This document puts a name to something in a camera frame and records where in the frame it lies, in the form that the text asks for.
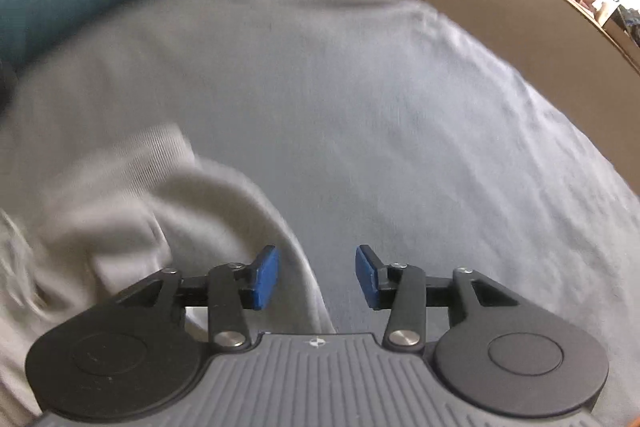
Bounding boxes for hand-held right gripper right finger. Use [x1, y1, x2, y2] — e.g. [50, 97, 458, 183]
[355, 244, 521, 350]

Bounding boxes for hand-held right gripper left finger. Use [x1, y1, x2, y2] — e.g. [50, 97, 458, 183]
[116, 245, 280, 352]

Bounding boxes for grey sweatpants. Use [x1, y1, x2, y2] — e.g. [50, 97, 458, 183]
[0, 122, 337, 423]

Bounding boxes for dark bundled clothes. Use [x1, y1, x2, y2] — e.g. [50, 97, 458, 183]
[617, 4, 640, 45]

